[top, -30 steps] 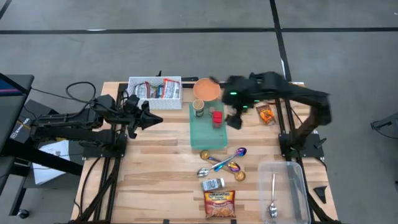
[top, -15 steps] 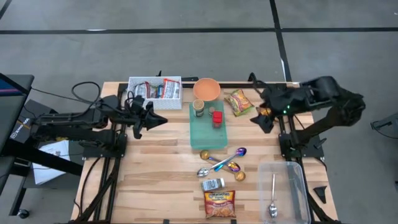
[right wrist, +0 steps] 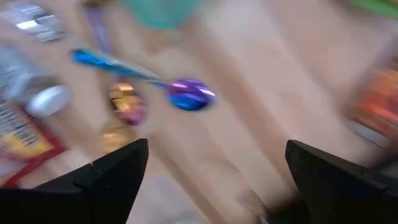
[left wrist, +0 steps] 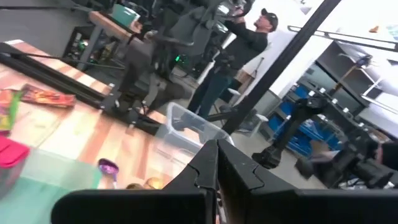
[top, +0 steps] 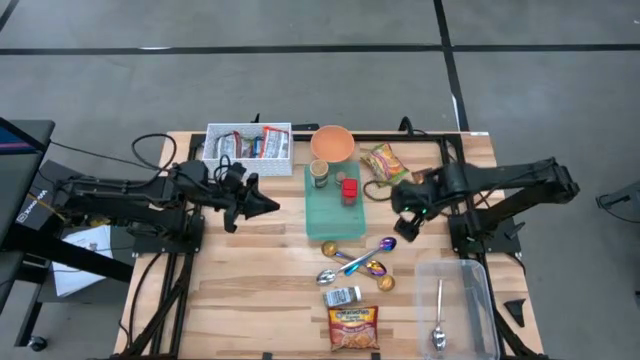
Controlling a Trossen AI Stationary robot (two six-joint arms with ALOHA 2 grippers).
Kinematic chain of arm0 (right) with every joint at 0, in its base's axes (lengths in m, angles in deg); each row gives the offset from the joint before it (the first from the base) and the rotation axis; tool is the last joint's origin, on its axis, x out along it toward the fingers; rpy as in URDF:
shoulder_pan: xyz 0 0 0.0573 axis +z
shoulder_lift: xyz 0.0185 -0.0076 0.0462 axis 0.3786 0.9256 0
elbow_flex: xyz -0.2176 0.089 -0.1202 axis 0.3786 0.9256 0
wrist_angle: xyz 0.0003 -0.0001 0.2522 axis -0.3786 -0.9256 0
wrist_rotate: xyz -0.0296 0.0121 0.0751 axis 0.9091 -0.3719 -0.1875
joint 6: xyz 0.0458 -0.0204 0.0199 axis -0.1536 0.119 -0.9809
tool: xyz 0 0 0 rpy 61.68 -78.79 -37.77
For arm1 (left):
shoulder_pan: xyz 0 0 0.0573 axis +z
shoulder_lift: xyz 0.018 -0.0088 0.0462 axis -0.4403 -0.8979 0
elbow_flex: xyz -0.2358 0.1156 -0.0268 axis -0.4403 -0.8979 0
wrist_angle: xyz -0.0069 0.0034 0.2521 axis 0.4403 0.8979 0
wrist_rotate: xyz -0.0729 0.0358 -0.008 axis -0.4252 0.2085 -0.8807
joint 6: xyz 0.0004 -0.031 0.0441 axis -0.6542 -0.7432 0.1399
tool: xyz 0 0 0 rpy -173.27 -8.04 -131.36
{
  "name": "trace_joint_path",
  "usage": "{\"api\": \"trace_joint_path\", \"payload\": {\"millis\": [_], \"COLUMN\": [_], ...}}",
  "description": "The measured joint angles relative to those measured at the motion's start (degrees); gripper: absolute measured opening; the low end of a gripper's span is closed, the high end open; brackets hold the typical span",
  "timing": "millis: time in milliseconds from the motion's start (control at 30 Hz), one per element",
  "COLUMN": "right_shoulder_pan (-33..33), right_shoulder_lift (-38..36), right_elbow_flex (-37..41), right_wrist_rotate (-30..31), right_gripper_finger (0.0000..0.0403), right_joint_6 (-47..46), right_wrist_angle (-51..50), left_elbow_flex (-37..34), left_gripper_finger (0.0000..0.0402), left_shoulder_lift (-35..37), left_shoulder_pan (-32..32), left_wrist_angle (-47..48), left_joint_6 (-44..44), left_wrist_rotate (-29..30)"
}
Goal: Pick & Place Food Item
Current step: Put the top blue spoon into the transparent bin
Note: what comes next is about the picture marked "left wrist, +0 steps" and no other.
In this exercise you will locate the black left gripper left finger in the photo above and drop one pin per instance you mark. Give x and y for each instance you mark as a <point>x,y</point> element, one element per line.
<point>140,208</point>

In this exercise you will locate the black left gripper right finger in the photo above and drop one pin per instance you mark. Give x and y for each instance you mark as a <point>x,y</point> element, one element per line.
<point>280,208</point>

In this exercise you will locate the gold metal spoon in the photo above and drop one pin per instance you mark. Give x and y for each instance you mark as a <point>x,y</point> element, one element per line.
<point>154,183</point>
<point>135,187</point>

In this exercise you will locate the green yellow noodle packet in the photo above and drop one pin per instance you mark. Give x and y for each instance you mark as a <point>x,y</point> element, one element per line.
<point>7,112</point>

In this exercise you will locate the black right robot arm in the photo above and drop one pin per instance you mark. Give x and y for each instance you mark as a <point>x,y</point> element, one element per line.
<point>146,84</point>

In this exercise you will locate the purple iridescent metal spoon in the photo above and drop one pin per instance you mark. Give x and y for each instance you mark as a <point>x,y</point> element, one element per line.
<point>108,168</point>

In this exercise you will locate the blue storage bins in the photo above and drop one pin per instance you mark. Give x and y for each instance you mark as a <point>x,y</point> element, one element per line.
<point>317,137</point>

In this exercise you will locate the teal translucent plastic tray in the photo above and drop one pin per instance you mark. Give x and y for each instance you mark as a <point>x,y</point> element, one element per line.
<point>46,199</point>

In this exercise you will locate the clear plastic container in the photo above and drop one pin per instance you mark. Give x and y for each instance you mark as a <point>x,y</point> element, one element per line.
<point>186,124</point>

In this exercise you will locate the dark orange snack packet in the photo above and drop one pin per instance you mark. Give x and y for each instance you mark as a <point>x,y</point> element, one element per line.
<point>46,97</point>

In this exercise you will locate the black slanted gantry pole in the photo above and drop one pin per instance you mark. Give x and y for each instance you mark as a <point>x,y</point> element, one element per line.
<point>280,62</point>

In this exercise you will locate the standing person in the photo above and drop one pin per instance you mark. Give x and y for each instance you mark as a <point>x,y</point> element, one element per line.
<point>245,46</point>

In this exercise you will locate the grey office chair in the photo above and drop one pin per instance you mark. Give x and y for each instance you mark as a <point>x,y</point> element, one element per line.
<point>192,31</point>

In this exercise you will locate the wooden desk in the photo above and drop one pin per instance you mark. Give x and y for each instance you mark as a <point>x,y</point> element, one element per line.
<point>105,26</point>

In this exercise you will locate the teal storage box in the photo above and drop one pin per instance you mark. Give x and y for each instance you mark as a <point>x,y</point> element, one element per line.
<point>124,15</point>

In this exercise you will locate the black aluminium table frame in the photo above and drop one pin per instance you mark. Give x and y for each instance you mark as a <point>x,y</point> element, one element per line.
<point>62,82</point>

